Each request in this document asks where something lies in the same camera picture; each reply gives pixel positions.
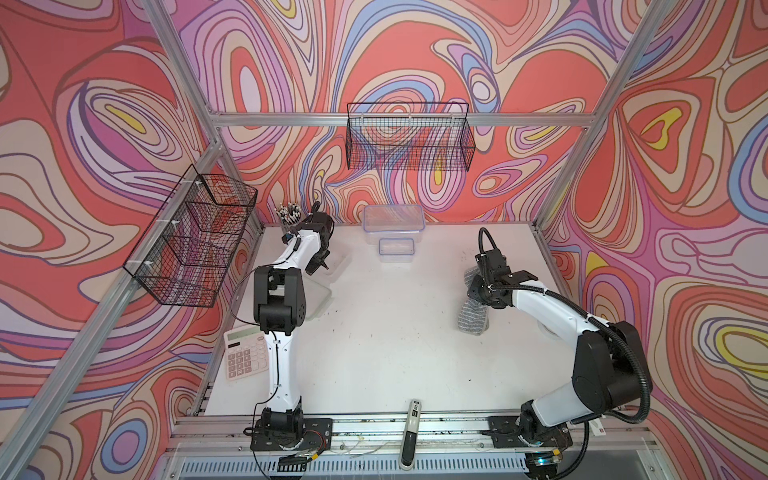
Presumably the grey striped cloth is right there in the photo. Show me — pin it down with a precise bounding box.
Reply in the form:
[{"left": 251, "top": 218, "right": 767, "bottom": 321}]
[{"left": 457, "top": 267, "right": 489, "bottom": 336}]

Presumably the small clear box blue lid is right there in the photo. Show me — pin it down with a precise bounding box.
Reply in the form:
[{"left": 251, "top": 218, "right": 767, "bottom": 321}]
[{"left": 378, "top": 237, "right": 415, "bottom": 257}]

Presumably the translucent green lunch box lid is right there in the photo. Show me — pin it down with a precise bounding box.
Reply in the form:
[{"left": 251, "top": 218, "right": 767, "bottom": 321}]
[{"left": 304, "top": 277, "right": 333, "bottom": 322}]

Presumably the clear lunch box green lid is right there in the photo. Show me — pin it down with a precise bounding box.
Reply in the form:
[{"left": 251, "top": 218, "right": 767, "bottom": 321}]
[{"left": 318, "top": 244, "right": 353, "bottom": 285}]

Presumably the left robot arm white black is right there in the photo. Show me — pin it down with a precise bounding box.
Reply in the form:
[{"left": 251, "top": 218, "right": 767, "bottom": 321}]
[{"left": 253, "top": 210, "right": 334, "bottom": 443}]

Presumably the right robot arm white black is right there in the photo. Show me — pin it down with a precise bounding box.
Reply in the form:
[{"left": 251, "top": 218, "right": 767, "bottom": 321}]
[{"left": 463, "top": 249, "right": 653, "bottom": 446}]

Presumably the mesh pen cup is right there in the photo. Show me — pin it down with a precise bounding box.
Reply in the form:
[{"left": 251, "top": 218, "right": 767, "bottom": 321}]
[{"left": 276, "top": 203, "right": 305, "bottom": 243}]

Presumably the large clear box blue lid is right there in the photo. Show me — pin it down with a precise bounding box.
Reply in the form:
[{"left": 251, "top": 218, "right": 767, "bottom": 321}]
[{"left": 362, "top": 204, "right": 426, "bottom": 244}]

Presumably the white calculator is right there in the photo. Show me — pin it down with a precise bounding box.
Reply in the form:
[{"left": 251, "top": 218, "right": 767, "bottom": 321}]
[{"left": 224, "top": 325, "right": 269, "bottom": 382}]

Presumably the white red label tag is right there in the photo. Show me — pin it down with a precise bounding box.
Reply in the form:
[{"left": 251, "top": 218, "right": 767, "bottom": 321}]
[{"left": 588, "top": 417, "right": 606, "bottom": 437}]

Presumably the black wire basket back wall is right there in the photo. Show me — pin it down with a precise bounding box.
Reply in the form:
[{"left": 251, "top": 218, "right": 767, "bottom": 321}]
[{"left": 345, "top": 100, "right": 476, "bottom": 172}]

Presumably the black wire basket wall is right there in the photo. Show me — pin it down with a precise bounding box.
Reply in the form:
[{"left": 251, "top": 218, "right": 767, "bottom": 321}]
[
  {"left": 123, "top": 166, "right": 258, "bottom": 308},
  {"left": 345, "top": 100, "right": 476, "bottom": 172}
]

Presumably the black wire basket left wall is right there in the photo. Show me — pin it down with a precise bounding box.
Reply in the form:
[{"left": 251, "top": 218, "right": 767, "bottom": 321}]
[{"left": 123, "top": 166, "right": 258, "bottom": 308}]

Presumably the aluminium frame rail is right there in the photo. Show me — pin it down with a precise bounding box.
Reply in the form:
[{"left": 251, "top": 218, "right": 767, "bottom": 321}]
[{"left": 209, "top": 112, "right": 597, "bottom": 127}]

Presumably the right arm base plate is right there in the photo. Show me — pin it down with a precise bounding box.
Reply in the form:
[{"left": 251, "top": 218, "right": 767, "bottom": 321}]
[{"left": 480, "top": 413, "right": 573, "bottom": 450}]

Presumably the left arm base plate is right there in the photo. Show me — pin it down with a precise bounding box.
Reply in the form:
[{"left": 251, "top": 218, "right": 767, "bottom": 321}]
[{"left": 243, "top": 417, "right": 333, "bottom": 453}]

